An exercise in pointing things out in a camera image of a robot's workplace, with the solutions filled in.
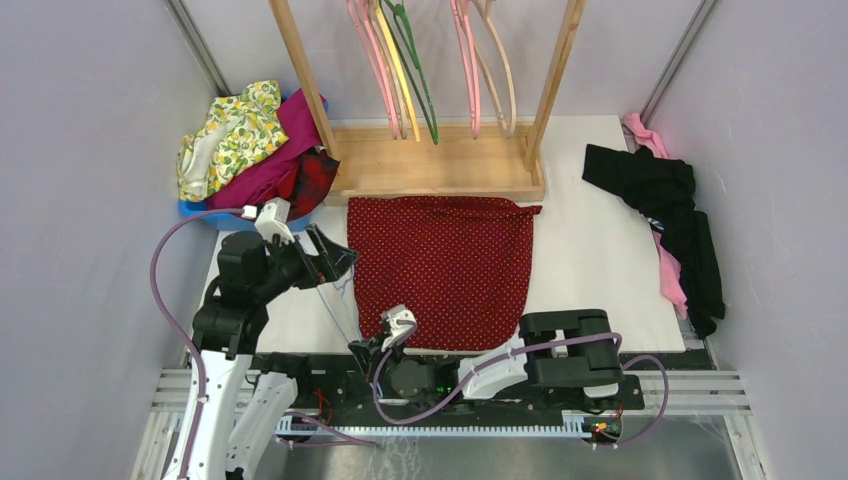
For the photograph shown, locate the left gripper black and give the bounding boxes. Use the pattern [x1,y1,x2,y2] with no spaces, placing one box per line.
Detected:
[254,221,359,300]

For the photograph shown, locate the light blue wire hanger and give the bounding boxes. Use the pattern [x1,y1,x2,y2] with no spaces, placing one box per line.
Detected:
[316,270,363,342]

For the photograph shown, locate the red polka dot skirt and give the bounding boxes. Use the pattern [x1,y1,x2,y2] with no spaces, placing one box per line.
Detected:
[347,196,542,352]

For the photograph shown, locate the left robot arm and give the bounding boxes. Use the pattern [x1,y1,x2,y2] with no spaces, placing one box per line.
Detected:
[164,224,359,479]

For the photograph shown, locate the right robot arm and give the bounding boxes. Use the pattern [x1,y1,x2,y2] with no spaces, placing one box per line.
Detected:
[348,305,624,408]

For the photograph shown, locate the wooden hanger rack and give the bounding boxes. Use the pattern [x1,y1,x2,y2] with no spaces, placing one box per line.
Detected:
[270,1,586,205]

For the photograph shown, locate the yellow hanger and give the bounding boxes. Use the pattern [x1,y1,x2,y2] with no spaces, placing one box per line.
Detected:
[369,1,421,142]

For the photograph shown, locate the pink hanger left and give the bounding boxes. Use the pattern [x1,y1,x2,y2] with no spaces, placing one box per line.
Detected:
[345,0,402,140]

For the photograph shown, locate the pink hanger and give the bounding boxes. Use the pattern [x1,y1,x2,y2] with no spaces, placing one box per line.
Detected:
[345,0,402,140]
[449,0,481,139]

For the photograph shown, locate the green hanger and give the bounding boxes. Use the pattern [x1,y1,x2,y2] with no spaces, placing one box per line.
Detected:
[382,1,440,145]

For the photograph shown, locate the pink hanger right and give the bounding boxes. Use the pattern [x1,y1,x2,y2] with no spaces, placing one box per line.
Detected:
[449,0,481,139]

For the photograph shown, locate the wooden hanger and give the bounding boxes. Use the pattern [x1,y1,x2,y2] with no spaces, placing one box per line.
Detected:
[471,0,517,139]

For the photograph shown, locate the red black plaid garment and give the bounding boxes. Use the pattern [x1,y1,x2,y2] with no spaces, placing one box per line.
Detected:
[276,148,340,222]

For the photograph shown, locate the blue plastic bin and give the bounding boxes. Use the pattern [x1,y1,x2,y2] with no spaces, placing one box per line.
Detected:
[177,200,313,232]

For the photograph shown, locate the magenta garment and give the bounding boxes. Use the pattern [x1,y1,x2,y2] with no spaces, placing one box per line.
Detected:
[204,89,323,210]

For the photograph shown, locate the lemon print garment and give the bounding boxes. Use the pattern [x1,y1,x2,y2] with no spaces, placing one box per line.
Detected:
[176,80,289,202]

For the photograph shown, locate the pink garment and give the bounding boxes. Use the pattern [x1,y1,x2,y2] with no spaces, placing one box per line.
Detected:
[622,112,688,319]

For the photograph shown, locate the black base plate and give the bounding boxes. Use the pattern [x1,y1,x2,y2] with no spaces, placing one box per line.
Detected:
[248,351,718,429]

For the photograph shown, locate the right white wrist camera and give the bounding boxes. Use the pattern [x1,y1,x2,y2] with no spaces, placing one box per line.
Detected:
[381,304,418,352]

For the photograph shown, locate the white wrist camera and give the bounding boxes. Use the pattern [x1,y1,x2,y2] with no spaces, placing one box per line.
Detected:
[381,304,418,352]
[254,198,296,247]

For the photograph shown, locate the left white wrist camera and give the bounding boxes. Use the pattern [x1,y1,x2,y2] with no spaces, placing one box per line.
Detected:
[254,198,296,247]

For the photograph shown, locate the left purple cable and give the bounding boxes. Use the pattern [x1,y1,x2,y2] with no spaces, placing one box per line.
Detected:
[149,206,379,480]

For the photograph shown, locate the white cable duct strip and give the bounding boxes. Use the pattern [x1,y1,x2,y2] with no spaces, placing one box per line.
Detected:
[275,415,591,440]

